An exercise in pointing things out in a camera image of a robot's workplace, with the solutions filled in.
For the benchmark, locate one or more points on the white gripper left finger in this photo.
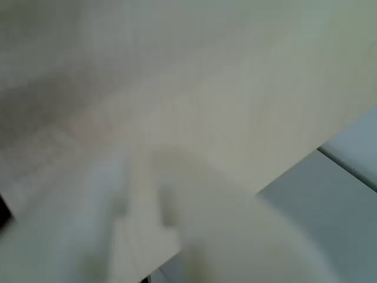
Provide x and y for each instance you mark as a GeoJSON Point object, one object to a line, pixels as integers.
{"type": "Point", "coordinates": [73, 236]}

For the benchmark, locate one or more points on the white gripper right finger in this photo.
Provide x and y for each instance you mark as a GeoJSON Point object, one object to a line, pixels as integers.
{"type": "Point", "coordinates": [241, 244]}

